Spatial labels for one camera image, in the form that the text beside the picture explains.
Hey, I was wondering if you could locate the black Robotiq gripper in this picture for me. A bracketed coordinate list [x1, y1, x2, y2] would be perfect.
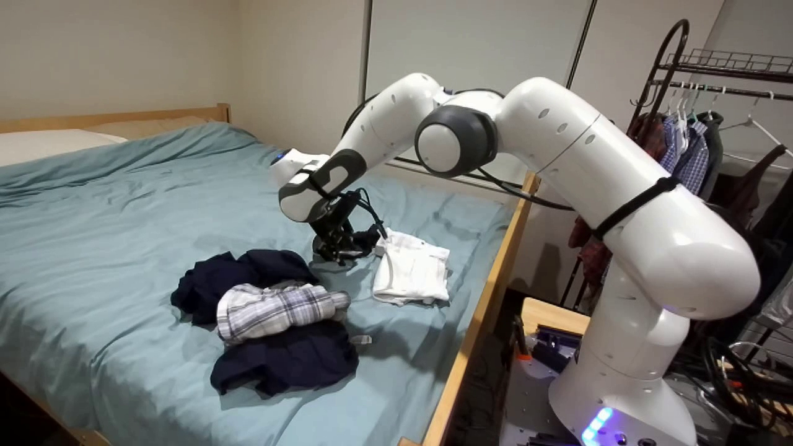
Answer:
[307, 189, 384, 262]

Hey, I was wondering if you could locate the black cap with light brim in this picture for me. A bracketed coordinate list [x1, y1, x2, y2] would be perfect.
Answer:
[309, 243, 384, 274]

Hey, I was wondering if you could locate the white folded garment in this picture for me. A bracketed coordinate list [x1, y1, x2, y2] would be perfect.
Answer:
[369, 228, 452, 307]

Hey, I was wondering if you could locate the plaid checkered shirt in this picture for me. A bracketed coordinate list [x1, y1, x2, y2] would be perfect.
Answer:
[215, 280, 352, 347]

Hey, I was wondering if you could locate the navy blue clothing item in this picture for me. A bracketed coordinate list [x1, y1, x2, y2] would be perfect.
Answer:
[169, 246, 332, 331]
[208, 321, 362, 400]

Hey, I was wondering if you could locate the bed with teal sheet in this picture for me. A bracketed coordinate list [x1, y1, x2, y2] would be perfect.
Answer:
[0, 101, 542, 446]

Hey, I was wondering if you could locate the small wooden side table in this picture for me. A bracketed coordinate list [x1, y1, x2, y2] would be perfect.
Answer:
[517, 295, 594, 343]

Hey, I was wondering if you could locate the black electronic box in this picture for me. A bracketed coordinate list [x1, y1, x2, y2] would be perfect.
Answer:
[528, 322, 583, 378]

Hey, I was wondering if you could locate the white pillow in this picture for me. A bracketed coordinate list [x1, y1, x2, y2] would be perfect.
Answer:
[0, 127, 129, 168]

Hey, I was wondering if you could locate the blue striped hanging shirt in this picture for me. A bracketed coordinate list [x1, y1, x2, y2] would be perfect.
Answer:
[657, 110, 714, 198]

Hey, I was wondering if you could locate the black metal clothes rack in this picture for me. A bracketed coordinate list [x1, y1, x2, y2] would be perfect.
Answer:
[557, 18, 793, 313]

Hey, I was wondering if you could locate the dark grey hanging garment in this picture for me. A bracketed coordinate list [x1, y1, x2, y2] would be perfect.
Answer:
[694, 110, 729, 203]

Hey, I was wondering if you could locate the dark brown hanging jacket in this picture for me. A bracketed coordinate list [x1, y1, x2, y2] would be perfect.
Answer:
[719, 143, 793, 251]

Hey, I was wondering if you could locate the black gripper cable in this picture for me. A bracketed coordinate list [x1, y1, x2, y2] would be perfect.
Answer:
[352, 187, 388, 243]

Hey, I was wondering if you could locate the grey perforated base plate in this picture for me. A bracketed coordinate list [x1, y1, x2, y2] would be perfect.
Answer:
[492, 358, 580, 446]

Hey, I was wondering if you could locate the bundle of floor cables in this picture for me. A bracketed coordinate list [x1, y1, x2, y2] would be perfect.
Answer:
[699, 333, 793, 436]

